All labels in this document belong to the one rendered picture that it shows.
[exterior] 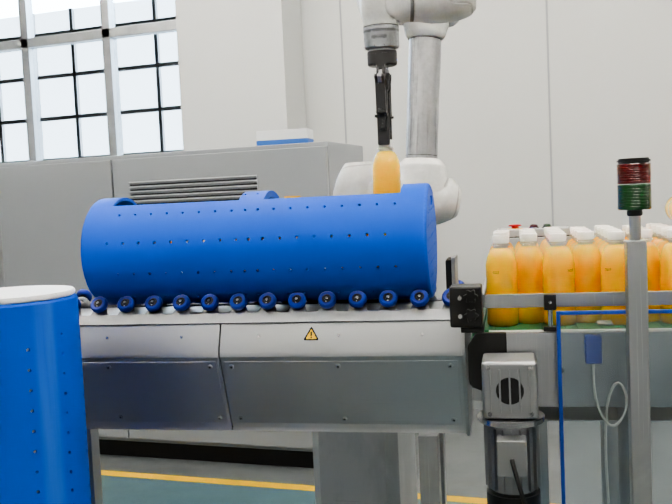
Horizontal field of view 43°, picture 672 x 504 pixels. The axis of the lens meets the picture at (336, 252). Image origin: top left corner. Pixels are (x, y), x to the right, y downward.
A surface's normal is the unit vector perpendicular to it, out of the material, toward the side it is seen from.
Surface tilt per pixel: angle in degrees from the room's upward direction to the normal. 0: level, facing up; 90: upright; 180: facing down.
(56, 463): 90
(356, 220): 65
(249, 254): 94
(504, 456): 90
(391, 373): 110
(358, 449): 90
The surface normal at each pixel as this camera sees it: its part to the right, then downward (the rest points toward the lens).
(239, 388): -0.18, 0.40
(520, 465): -0.20, 0.07
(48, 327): 0.77, 0.00
